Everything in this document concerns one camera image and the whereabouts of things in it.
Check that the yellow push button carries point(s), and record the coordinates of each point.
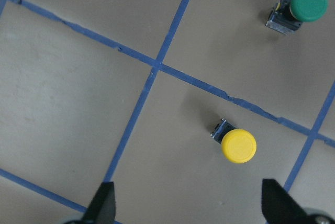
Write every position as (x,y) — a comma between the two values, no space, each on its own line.
(237,145)

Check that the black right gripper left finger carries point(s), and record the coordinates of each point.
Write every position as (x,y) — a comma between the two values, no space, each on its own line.
(102,208)

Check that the green push button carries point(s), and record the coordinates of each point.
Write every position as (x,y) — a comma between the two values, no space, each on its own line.
(287,16)

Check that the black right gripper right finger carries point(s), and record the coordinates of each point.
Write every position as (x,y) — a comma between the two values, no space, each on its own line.
(279,207)

